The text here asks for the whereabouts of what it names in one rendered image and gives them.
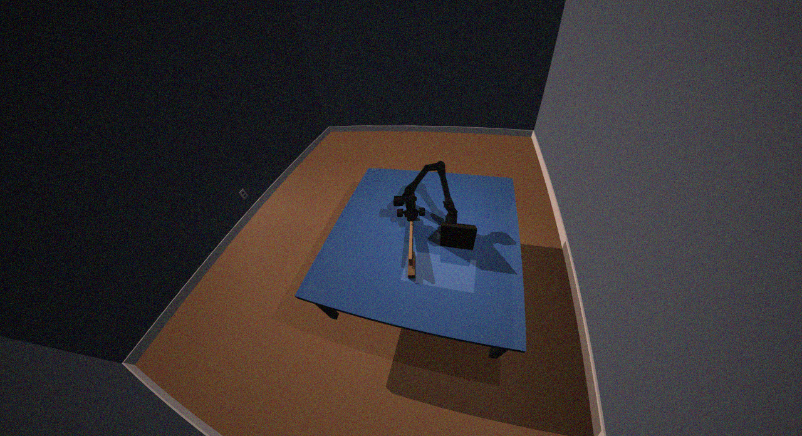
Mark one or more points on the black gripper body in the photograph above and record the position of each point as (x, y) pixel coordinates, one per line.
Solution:
(421, 211)

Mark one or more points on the long brown wooden rail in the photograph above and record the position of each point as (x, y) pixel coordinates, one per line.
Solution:
(411, 239)

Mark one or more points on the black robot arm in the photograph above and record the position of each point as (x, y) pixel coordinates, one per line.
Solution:
(451, 217)

